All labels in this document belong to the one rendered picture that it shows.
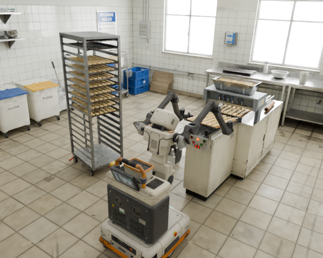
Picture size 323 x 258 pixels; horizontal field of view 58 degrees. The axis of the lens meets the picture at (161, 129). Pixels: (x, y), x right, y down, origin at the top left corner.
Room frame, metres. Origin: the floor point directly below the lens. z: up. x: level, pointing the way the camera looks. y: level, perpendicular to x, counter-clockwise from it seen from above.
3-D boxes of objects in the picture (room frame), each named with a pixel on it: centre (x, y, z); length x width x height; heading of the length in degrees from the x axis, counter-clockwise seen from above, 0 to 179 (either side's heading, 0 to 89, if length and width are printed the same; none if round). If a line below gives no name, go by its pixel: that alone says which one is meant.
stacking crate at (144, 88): (7.59, 0.70, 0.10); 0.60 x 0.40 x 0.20; 145
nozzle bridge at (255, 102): (3.64, -0.93, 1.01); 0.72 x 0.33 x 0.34; 54
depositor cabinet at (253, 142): (4.03, -1.21, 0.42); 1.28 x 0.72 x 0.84; 144
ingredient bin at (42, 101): (5.33, 2.37, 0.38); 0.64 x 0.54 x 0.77; 55
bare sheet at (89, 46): (3.72, 0.93, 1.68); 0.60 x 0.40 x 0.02; 42
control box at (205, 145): (2.94, -0.42, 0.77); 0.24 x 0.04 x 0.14; 54
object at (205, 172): (3.23, -0.63, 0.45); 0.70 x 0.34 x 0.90; 144
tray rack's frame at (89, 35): (3.71, 0.92, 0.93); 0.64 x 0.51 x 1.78; 42
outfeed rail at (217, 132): (3.65, -1.11, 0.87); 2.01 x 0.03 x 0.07; 144
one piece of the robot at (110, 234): (1.94, 0.30, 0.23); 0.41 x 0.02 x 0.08; 53
